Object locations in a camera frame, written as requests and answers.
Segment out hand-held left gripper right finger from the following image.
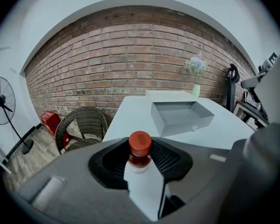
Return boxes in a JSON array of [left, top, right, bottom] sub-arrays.
[[151, 136, 235, 220]]

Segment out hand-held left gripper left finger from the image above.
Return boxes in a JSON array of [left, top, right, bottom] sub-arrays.
[[14, 136, 152, 224]]

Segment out grey drawer box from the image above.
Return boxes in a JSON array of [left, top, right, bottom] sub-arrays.
[[145, 89, 215, 137]]

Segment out small red-capped bottle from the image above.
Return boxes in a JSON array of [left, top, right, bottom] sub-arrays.
[[123, 131, 165, 221]]

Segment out brown wicker chair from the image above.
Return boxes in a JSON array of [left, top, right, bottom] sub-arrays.
[[55, 106, 109, 155]]

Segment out black desk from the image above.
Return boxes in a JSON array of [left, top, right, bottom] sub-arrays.
[[233, 100, 270, 130]]

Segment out white side desk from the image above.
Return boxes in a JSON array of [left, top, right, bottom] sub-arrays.
[[0, 134, 14, 175]]

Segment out black office chair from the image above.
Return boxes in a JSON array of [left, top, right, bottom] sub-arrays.
[[225, 63, 240, 113]]

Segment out blue artificial flowers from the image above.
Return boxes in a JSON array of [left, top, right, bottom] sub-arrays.
[[183, 51, 208, 86]]

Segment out black standing fan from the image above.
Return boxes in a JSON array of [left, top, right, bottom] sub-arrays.
[[0, 76, 35, 155]]

